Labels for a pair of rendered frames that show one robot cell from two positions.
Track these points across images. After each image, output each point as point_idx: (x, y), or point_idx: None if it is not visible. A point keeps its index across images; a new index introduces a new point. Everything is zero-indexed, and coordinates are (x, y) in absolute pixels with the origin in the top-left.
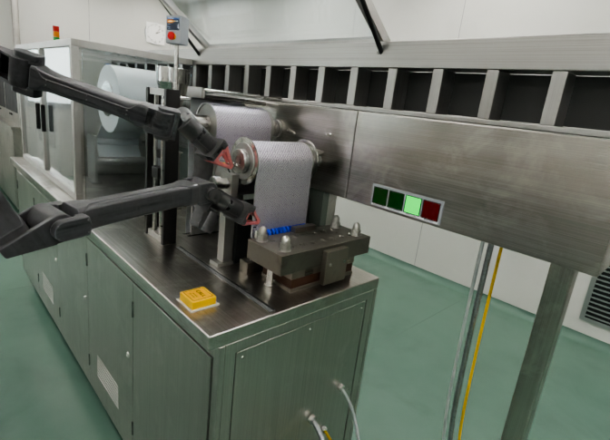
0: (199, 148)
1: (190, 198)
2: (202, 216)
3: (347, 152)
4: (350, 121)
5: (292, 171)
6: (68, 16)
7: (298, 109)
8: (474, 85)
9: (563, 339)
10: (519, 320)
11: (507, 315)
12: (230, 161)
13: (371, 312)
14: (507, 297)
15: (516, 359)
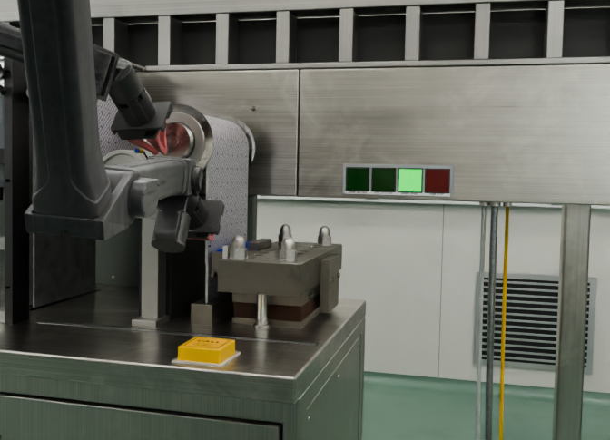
0: (133, 116)
1: (182, 180)
2: (179, 219)
3: (290, 130)
4: (289, 83)
5: (234, 159)
6: None
7: (184, 78)
8: (449, 26)
9: (465, 396)
10: (408, 390)
11: (392, 388)
12: (165, 141)
13: (363, 355)
14: (384, 364)
15: (437, 433)
